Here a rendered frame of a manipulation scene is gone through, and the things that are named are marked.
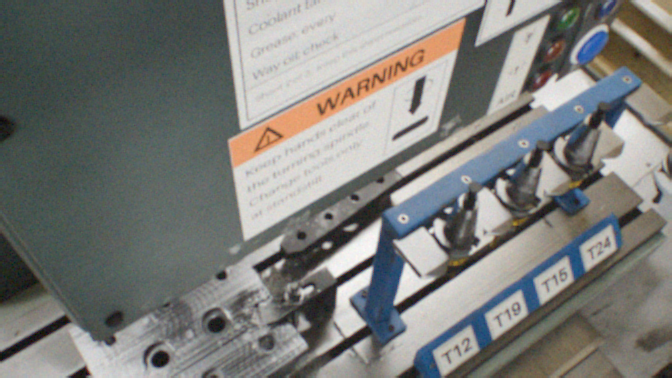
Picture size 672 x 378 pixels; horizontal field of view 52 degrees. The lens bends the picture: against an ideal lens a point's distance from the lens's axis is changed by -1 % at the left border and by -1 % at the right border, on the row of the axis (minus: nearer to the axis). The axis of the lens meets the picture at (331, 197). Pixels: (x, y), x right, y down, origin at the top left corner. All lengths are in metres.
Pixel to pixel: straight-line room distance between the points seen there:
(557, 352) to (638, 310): 0.20
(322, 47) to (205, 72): 0.06
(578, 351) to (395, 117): 1.06
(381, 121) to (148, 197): 0.15
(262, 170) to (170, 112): 0.09
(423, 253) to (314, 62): 0.58
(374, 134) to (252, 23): 0.16
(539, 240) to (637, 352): 0.33
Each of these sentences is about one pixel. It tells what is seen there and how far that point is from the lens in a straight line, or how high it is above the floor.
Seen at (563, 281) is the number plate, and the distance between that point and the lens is 1.27.
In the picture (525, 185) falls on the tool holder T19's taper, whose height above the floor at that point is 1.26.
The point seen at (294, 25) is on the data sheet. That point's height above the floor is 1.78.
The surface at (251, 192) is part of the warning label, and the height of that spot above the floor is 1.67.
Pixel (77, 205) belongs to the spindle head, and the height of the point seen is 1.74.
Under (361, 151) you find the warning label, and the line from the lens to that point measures 0.44.
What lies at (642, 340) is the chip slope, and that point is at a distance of 1.52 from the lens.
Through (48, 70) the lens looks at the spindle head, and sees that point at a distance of 0.27.
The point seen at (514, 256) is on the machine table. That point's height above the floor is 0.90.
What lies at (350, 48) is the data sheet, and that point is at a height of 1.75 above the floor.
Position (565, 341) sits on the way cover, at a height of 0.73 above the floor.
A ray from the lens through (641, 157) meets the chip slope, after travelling 1.60.
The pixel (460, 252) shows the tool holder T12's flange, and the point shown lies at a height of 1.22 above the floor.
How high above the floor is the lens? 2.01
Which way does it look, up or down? 59 degrees down
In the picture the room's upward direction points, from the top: 3 degrees clockwise
